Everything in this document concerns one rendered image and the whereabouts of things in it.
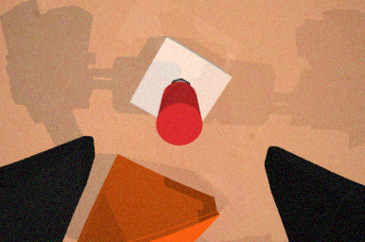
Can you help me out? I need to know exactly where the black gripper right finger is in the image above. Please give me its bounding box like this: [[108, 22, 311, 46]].
[[265, 147, 365, 242]]

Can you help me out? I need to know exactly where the white square block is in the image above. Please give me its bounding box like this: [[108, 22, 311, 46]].
[[130, 36, 231, 121]]

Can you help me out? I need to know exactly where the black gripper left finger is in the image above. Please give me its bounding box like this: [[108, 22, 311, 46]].
[[0, 135, 96, 242]]

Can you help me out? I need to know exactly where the red cylinder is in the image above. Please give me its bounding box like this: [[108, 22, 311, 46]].
[[156, 81, 202, 146]]

